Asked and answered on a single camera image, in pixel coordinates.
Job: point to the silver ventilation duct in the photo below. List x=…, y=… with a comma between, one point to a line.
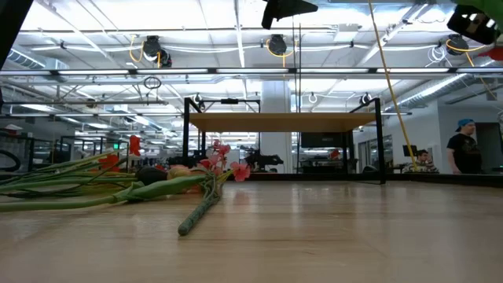
x=432, y=92

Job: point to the white square pillar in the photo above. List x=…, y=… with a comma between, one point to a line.
x=275, y=94

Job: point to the small black monitor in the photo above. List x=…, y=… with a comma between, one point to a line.
x=408, y=149

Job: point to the long ceiling light strip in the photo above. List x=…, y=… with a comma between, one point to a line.
x=251, y=71

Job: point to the dark monitor screen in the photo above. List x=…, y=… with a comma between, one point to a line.
x=322, y=139

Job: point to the black background robot arm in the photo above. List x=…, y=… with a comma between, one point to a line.
x=261, y=160

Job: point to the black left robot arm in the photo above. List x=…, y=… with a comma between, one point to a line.
x=9, y=23

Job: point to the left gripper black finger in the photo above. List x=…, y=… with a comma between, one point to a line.
x=288, y=8

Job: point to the black aluminium table frame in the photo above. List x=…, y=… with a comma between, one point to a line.
x=432, y=179

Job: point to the pink artificial blossom spray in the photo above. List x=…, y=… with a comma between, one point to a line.
x=196, y=214

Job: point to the pink artificial tulip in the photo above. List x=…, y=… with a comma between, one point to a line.
x=165, y=188

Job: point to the person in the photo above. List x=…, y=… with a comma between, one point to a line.
x=465, y=149
x=422, y=163

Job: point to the wooden shelf with black legs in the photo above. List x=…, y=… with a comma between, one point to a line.
x=275, y=122

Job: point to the dark door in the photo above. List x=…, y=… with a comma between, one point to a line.
x=493, y=149

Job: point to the dark artificial tulip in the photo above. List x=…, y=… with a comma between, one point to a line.
x=151, y=175

